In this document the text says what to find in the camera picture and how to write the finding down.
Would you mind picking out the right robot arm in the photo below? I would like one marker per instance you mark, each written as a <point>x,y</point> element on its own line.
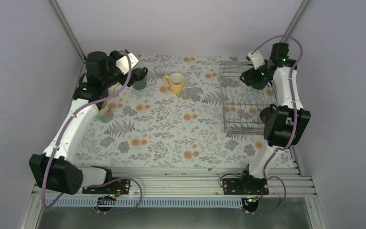
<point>284,121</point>

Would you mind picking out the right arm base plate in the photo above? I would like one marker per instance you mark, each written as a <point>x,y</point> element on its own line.
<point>254,186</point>

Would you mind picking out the yellow mug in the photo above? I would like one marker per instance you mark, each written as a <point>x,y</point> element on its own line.
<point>176,82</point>

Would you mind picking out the dark green mug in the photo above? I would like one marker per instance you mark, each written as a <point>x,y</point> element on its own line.
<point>139,78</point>
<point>260,84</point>

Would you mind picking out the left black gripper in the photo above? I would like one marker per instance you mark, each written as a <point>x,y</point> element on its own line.
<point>114,55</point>

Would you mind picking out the floral table mat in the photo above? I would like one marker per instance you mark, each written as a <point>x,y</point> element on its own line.
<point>153,127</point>

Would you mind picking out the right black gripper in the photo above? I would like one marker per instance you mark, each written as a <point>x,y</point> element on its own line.
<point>245,74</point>

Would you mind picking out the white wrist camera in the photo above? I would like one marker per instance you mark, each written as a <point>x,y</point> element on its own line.
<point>124,63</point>
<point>256,58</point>

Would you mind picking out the aluminium mounting rail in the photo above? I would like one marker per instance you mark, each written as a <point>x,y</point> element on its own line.
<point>210,186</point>

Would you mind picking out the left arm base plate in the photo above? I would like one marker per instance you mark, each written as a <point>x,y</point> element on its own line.
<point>107,188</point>

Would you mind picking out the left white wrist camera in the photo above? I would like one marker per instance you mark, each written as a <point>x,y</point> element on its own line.
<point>124,63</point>

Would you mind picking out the floral white mug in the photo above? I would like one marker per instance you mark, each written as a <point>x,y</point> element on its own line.
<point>105,113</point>

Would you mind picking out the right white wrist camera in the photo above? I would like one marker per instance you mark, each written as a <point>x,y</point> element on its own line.
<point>256,58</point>

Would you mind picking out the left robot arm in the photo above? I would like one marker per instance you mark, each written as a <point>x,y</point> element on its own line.
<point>105,76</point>

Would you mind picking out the wire dish rack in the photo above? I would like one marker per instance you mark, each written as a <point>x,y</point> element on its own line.
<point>242,104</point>

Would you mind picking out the white slotted cable duct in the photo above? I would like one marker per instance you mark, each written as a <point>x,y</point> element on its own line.
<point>150,202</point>

